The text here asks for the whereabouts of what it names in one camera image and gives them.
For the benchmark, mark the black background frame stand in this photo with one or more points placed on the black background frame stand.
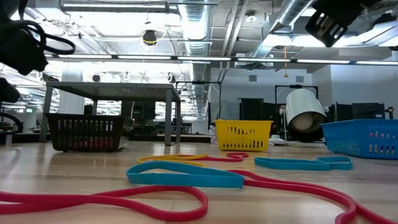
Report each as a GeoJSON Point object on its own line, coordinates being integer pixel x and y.
{"type": "Point", "coordinates": [295, 86]}

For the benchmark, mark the black overhead camera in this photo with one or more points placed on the black overhead camera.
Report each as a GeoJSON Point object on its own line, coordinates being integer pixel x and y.
{"type": "Point", "coordinates": [150, 37]}

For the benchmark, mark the yellow plastic basket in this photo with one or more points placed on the yellow plastic basket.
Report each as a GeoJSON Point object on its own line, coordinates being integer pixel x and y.
{"type": "Point", "coordinates": [242, 124]}

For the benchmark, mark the grey perforated metal shelf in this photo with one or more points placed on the grey perforated metal shelf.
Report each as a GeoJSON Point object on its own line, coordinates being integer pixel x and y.
{"type": "Point", "coordinates": [112, 91]}

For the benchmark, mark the blue plastic basket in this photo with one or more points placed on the blue plastic basket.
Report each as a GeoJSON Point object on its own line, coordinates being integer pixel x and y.
{"type": "Point", "coordinates": [348, 137]}

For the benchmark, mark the silver spiral duct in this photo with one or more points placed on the silver spiral duct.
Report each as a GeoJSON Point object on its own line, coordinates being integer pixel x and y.
{"type": "Point", "coordinates": [196, 31]}
{"type": "Point", "coordinates": [292, 12]}

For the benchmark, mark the black plastic basket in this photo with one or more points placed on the black plastic basket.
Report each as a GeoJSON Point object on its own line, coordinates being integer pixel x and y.
{"type": "Point", "coordinates": [51, 124]}

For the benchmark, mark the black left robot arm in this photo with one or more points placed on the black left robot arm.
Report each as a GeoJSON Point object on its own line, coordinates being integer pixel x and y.
{"type": "Point", "coordinates": [7, 90]}

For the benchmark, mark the long red rubber band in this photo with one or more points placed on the long red rubber band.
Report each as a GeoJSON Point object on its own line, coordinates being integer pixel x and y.
{"type": "Point", "coordinates": [295, 186]}

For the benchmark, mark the yellow rubber band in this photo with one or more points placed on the yellow rubber band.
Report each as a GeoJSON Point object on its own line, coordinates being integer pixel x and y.
{"type": "Point", "coordinates": [155, 158]}

